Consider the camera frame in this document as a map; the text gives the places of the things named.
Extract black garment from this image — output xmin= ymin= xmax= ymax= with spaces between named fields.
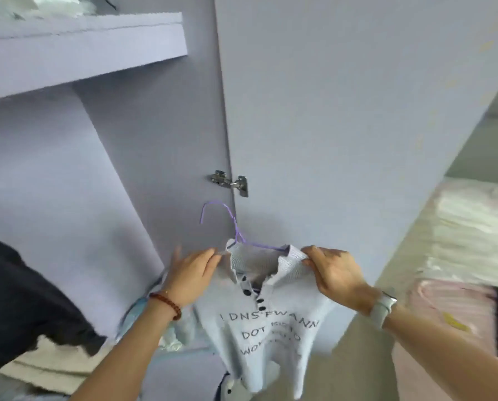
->
xmin=0 ymin=231 xmax=108 ymax=379

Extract person's right hand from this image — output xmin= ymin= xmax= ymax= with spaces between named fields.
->
xmin=301 ymin=245 xmax=380 ymax=316

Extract red-brown bead bracelet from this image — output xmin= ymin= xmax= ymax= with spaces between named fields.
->
xmin=149 ymin=291 xmax=182 ymax=321

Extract light blue knit polo shirt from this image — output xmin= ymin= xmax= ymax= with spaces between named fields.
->
xmin=192 ymin=239 xmax=338 ymax=394

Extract pale blue garment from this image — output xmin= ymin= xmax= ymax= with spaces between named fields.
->
xmin=115 ymin=266 xmax=217 ymax=356

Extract purple wire hanger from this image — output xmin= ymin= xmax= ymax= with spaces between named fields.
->
xmin=199 ymin=200 xmax=290 ymax=252

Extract white bagged items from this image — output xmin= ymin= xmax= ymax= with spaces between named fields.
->
xmin=0 ymin=0 xmax=101 ymax=22

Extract person's right forearm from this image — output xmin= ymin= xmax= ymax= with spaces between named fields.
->
xmin=380 ymin=304 xmax=498 ymax=401

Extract grey plush toy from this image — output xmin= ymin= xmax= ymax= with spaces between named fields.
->
xmin=219 ymin=371 xmax=250 ymax=401

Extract metal cabinet hinge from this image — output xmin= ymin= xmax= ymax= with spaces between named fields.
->
xmin=209 ymin=170 xmax=250 ymax=199

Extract white smartwatch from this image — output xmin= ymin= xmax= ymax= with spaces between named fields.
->
xmin=369 ymin=289 xmax=398 ymax=331

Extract lilac wardrobe door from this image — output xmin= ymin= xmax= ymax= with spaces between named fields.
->
xmin=213 ymin=0 xmax=498 ymax=356

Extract beige folded cloth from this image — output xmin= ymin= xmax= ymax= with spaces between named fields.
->
xmin=0 ymin=334 xmax=113 ymax=396

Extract yellow tag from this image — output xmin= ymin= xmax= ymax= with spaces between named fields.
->
xmin=442 ymin=312 xmax=472 ymax=334

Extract pink folded bedding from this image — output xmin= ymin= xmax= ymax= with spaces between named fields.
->
xmin=392 ymin=279 xmax=498 ymax=401

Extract lilac wardrobe shelf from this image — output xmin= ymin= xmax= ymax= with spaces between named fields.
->
xmin=0 ymin=11 xmax=189 ymax=103

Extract person's left hand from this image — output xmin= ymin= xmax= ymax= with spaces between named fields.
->
xmin=161 ymin=245 xmax=224 ymax=309

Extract person's left forearm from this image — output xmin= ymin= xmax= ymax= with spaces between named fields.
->
xmin=71 ymin=297 xmax=184 ymax=401

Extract white folded bedding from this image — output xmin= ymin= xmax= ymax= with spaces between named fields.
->
xmin=415 ymin=177 xmax=498 ymax=289

